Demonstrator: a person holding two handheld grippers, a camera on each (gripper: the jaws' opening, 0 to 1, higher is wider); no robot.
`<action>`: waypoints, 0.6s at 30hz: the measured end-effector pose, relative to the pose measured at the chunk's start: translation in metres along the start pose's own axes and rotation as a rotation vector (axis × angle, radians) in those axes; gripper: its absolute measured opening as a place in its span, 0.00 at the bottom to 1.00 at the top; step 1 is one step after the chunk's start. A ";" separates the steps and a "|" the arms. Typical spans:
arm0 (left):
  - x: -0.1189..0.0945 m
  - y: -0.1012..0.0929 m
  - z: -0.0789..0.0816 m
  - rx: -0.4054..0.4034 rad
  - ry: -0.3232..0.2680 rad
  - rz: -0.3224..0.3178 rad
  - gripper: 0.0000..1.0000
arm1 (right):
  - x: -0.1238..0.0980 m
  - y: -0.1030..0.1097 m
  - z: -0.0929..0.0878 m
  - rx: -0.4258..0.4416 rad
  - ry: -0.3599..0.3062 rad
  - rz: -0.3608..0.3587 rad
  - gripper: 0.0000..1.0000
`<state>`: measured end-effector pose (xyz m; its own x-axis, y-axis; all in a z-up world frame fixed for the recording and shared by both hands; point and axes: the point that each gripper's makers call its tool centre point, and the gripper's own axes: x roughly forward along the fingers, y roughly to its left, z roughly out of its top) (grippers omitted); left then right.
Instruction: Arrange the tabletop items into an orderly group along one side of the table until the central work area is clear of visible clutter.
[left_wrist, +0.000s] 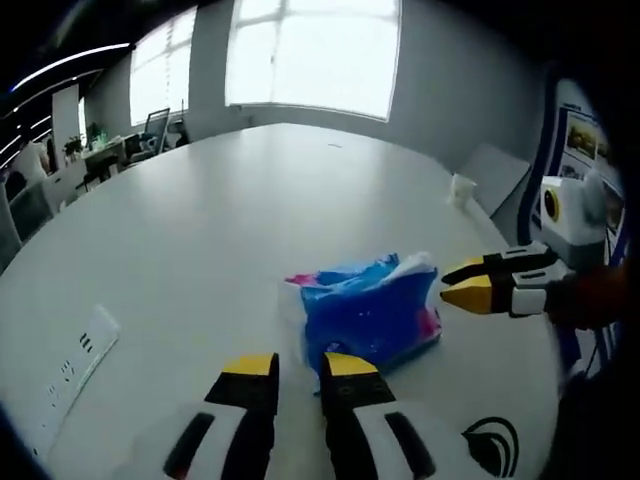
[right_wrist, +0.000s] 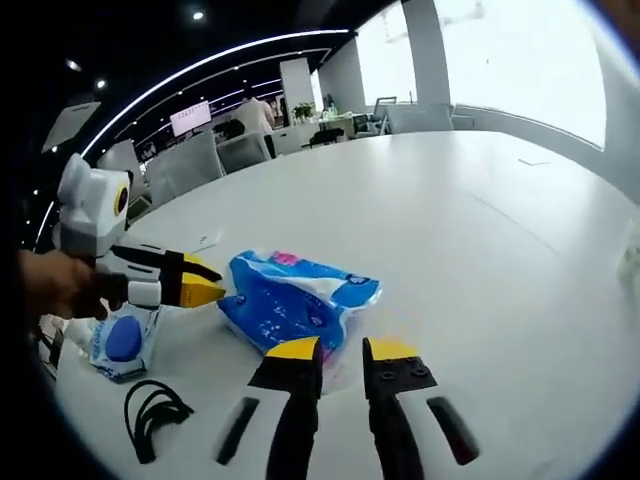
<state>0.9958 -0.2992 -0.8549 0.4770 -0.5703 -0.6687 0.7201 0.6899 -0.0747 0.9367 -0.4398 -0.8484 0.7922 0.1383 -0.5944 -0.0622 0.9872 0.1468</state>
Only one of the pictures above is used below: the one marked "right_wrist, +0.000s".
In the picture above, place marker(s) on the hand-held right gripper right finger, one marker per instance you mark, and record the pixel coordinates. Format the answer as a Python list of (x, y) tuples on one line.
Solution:
[(395, 390)]

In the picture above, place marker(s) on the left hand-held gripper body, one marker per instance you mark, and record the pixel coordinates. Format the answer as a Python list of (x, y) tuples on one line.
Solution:
[(90, 210)]

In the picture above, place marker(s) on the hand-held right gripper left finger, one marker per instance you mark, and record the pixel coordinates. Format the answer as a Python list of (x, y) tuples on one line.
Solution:
[(295, 390)]

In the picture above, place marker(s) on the white wet wipes pack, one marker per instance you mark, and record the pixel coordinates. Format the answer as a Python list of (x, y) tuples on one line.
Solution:
[(120, 340)]

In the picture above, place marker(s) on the blue tissue pack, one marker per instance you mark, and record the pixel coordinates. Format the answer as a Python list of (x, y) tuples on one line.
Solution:
[(280, 295)]

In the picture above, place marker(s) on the person's left hand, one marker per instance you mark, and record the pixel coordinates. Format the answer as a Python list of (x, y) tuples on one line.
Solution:
[(60, 285)]

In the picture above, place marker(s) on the white power strip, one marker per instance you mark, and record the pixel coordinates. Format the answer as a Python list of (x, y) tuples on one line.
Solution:
[(208, 239)]

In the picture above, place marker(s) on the ceiling air conditioner unit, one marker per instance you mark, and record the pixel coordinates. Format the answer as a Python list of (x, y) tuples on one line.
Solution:
[(70, 125)]

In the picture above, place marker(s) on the large grey mesh chair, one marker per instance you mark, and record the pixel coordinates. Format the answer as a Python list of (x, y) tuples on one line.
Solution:
[(185, 167)]

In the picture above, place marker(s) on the long curved ceiling light strip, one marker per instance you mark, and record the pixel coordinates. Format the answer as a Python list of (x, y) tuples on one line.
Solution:
[(200, 62)]

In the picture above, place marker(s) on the potted plant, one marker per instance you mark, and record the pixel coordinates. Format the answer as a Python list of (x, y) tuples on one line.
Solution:
[(303, 110)]

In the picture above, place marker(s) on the black stool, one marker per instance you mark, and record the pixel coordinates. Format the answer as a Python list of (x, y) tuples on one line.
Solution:
[(327, 135)]

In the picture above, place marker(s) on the mesh-back office chair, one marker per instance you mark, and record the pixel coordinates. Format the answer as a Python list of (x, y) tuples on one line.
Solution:
[(386, 107)]

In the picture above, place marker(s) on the narrow window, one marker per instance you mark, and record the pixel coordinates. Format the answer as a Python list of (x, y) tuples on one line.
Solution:
[(385, 60)]

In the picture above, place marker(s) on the large window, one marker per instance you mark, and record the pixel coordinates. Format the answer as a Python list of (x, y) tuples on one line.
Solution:
[(525, 60)]

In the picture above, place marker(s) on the wall screen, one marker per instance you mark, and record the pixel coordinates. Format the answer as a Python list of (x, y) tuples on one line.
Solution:
[(191, 118)]

